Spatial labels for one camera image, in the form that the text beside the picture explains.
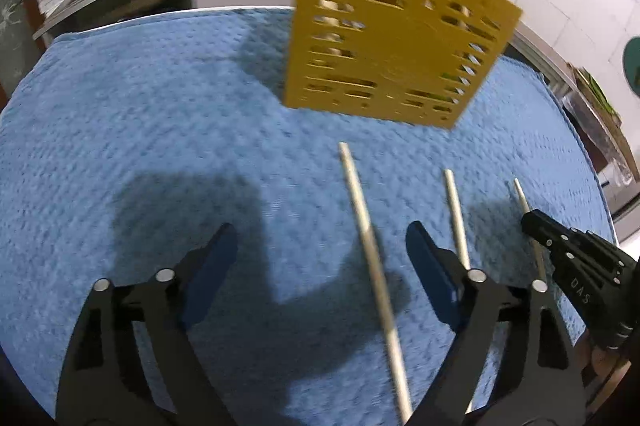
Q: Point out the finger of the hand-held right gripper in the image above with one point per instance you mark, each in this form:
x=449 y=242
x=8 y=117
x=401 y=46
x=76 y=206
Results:
x=570 y=246

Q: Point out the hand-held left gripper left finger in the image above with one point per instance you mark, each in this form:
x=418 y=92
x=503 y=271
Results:
x=210 y=276

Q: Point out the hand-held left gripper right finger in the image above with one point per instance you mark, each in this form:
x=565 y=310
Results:
x=432 y=276

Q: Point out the wooden chopstick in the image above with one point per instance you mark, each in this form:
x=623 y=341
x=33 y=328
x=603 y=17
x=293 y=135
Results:
x=522 y=201
x=456 y=216
x=372 y=256

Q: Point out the yellow perforated utensil holder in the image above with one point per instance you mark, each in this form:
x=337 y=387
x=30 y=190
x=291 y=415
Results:
x=400 y=41

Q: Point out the wooden side cabinet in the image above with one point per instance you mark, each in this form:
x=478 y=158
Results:
x=615 y=141

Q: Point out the blue textured blanket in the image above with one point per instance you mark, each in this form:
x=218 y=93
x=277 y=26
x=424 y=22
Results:
x=150 y=131

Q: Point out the green vegetable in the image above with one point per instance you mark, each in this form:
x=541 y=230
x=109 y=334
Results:
x=599 y=91

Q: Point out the brown glass-panel door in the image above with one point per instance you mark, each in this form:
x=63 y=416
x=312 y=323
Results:
x=12 y=21

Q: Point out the green round wall board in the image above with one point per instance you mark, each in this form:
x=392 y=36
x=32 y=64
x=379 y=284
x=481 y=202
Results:
x=634 y=66

